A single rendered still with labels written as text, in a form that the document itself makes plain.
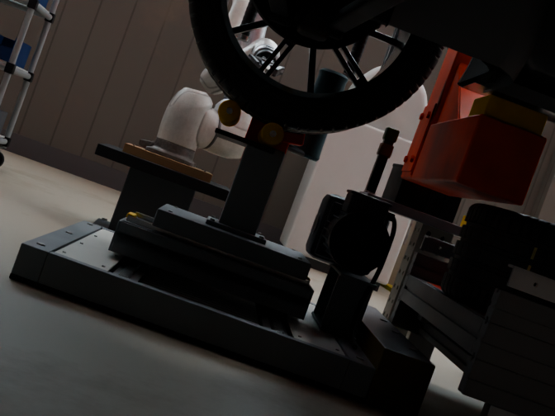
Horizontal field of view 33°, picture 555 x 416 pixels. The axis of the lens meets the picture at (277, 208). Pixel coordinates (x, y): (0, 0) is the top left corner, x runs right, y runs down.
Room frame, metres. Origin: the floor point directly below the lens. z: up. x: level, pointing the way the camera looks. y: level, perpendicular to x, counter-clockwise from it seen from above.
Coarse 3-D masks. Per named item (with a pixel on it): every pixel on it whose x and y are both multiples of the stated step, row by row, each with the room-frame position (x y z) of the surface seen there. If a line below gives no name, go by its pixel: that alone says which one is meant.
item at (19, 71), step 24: (0, 0) 4.32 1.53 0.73; (24, 0) 3.96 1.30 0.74; (48, 0) 4.31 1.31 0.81; (24, 24) 3.96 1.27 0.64; (48, 24) 4.33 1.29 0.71; (0, 48) 4.01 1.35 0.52; (24, 48) 4.19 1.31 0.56; (24, 72) 4.20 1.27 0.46; (0, 96) 3.96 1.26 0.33; (24, 96) 4.34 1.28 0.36; (0, 120) 4.22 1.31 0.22; (0, 144) 4.33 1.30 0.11
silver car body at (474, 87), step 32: (416, 0) 1.84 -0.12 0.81; (448, 0) 1.85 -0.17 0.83; (480, 0) 1.85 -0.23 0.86; (512, 0) 1.85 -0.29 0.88; (544, 0) 1.86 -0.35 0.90; (416, 32) 1.84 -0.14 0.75; (448, 32) 1.85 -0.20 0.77; (480, 32) 1.85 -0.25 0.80; (512, 32) 1.86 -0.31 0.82; (544, 32) 2.10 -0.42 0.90; (512, 64) 1.86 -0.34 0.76; (544, 64) 2.10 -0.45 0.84; (512, 96) 2.08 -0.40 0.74; (544, 96) 2.09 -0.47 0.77
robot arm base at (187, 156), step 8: (144, 144) 3.47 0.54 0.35; (152, 144) 3.46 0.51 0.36; (160, 144) 3.42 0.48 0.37; (168, 144) 3.41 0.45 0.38; (176, 144) 3.41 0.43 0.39; (152, 152) 3.40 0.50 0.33; (160, 152) 3.40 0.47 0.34; (168, 152) 3.41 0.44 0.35; (176, 152) 3.41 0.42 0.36; (184, 152) 3.43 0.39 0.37; (192, 152) 3.46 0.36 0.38; (176, 160) 3.40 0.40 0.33; (184, 160) 3.40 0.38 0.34; (192, 160) 3.49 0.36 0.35
